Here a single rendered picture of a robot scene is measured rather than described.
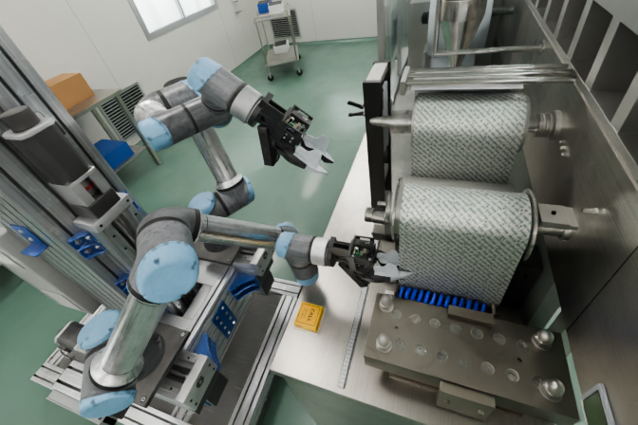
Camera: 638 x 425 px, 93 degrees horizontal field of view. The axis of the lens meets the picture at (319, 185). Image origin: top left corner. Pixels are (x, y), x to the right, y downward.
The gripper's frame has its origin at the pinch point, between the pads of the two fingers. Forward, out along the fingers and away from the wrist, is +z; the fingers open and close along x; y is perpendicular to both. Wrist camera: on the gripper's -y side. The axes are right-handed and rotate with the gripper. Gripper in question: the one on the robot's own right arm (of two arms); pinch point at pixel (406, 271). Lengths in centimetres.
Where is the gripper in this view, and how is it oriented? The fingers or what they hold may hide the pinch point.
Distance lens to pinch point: 81.7
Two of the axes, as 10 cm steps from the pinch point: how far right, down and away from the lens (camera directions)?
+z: 9.3, 1.0, -3.5
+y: -1.6, -7.5, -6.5
